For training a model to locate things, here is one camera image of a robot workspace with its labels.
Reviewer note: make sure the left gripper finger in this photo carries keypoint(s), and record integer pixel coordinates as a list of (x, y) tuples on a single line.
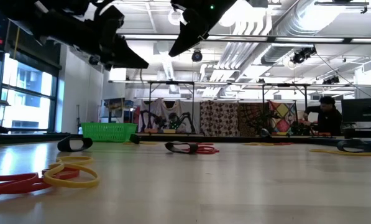
[(124, 49), (117, 63)]

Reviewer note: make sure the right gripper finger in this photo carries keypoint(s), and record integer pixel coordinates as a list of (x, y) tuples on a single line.
[(185, 34), (197, 36)]

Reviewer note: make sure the yellow rubber band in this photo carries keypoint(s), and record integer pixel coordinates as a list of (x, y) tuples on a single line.
[(256, 144), (70, 184), (343, 152), (148, 143)]

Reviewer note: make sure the red rubber band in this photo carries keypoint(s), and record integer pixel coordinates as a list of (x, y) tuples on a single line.
[(208, 151), (11, 185), (283, 143)]

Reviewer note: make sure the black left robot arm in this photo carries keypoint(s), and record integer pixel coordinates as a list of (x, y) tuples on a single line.
[(57, 21)]

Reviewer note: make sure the black background robot arm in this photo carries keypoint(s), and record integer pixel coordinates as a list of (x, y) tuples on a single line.
[(173, 118), (156, 121)]

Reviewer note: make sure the black ceiling spot lamp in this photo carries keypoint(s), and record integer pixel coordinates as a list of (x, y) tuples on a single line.
[(303, 54), (94, 59), (331, 80), (197, 56)]

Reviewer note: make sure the white hanging cloth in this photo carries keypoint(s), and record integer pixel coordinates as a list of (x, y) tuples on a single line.
[(160, 107)]

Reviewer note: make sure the green plastic basket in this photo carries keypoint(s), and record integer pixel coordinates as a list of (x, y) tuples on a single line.
[(107, 132)]

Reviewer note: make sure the brown dotted hanging cloth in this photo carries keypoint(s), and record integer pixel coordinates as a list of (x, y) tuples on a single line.
[(219, 118)]

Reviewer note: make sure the dark orange patterned cloth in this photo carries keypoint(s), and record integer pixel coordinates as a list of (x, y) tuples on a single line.
[(249, 115)]

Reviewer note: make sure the colourful diamond pattern cloth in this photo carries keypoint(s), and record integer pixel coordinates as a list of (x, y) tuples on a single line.
[(283, 112)]

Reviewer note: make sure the person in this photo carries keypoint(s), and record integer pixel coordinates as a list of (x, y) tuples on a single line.
[(328, 119)]

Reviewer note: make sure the black desktop monitor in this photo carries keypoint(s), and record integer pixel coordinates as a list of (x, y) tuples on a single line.
[(362, 110)]

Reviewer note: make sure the black background rig frame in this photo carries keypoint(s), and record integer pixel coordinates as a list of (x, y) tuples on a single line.
[(305, 96), (150, 105)]

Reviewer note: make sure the silver ventilation duct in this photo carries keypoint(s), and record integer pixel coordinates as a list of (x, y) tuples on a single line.
[(281, 51)]

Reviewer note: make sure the black aluminium table frame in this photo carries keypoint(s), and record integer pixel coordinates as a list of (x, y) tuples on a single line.
[(228, 139)]

